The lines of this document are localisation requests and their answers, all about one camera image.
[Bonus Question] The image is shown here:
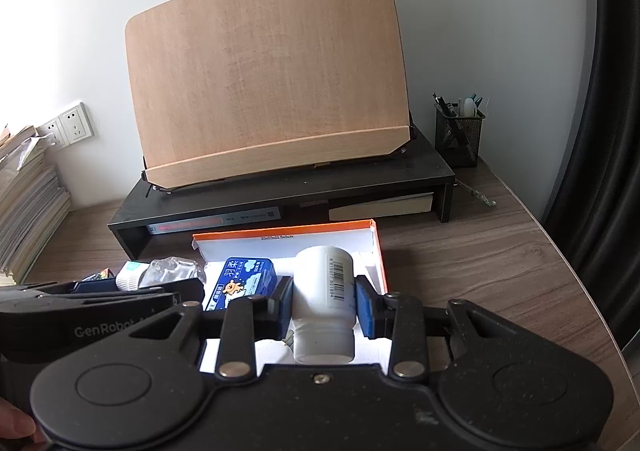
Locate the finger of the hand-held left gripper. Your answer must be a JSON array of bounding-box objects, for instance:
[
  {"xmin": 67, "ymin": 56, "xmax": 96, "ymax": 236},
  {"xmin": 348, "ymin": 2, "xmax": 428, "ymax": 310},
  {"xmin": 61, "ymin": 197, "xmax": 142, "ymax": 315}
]
[
  {"xmin": 140, "ymin": 278, "xmax": 206, "ymax": 313},
  {"xmin": 70, "ymin": 280, "xmax": 166, "ymax": 296}
]

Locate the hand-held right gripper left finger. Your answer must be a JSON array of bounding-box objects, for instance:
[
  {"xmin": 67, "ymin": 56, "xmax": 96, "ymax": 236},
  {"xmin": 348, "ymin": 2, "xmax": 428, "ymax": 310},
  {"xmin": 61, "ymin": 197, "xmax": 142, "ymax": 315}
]
[{"xmin": 135, "ymin": 276, "xmax": 296, "ymax": 377}]

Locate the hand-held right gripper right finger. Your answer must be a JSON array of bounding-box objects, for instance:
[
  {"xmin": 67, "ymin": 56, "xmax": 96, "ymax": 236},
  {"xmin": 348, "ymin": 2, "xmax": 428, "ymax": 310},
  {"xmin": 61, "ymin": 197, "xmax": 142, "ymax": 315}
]
[{"xmin": 354, "ymin": 276, "xmax": 501, "ymax": 378}]

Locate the small white plastic bottle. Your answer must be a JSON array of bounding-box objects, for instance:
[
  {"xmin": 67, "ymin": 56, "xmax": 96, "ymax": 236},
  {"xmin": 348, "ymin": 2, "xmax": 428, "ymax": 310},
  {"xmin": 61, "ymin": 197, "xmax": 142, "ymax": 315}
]
[{"xmin": 291, "ymin": 246, "xmax": 357, "ymax": 366}]

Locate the orange and white cardboard box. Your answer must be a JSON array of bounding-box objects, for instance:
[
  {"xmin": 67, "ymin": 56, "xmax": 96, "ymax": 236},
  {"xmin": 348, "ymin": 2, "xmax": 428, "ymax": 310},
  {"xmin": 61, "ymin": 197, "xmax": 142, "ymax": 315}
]
[{"xmin": 191, "ymin": 218, "xmax": 391, "ymax": 374}]

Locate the person's left hand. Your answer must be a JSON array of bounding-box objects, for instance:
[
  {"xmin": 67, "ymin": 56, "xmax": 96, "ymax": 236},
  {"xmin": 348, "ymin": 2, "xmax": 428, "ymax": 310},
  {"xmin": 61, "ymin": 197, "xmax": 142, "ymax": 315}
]
[{"xmin": 0, "ymin": 398, "xmax": 38, "ymax": 447}]

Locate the playing card pack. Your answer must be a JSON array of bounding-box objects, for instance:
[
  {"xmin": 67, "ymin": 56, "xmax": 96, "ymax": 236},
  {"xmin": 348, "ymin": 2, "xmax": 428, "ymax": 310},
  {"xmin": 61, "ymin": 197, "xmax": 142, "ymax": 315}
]
[{"xmin": 80, "ymin": 268, "xmax": 118, "ymax": 284}]

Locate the blue cartoon tin box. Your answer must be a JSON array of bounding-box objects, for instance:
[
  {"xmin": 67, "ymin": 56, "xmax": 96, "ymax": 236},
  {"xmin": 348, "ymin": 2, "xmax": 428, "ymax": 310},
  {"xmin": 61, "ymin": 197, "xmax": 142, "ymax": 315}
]
[{"xmin": 203, "ymin": 257, "xmax": 281, "ymax": 313}]

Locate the stack of books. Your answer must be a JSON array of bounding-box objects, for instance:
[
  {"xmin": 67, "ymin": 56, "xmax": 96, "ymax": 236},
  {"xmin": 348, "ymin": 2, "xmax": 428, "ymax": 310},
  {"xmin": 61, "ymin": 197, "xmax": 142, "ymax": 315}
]
[{"xmin": 0, "ymin": 124, "xmax": 73, "ymax": 284}]

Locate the beige book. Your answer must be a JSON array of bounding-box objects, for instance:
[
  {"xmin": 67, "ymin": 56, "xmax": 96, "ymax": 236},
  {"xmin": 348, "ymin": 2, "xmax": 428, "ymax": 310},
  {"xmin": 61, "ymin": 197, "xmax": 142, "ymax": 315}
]
[{"xmin": 328, "ymin": 192, "xmax": 435, "ymax": 222}]

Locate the black monitor riser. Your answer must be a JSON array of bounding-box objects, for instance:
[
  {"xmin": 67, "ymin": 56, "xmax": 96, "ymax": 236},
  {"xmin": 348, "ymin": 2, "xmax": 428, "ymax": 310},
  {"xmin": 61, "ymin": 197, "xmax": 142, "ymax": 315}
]
[{"xmin": 107, "ymin": 124, "xmax": 457, "ymax": 257}]

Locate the black mesh pen holder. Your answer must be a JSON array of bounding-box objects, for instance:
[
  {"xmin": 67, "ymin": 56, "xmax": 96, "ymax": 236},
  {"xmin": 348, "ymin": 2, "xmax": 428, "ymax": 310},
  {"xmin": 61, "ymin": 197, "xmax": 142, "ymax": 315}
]
[{"xmin": 434, "ymin": 92, "xmax": 487, "ymax": 169}]

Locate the wooden book stand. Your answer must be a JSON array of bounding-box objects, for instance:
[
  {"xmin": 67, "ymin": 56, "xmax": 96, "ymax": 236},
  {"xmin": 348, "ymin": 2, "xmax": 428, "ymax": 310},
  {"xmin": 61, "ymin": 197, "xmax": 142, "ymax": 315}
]
[{"xmin": 124, "ymin": 0, "xmax": 417, "ymax": 193}]

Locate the white wall socket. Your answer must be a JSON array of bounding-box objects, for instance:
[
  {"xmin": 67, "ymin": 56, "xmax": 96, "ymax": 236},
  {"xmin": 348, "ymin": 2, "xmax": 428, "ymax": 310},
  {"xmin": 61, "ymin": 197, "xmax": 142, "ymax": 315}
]
[
  {"xmin": 36, "ymin": 117, "xmax": 68, "ymax": 148},
  {"xmin": 59, "ymin": 102, "xmax": 95, "ymax": 142}
]

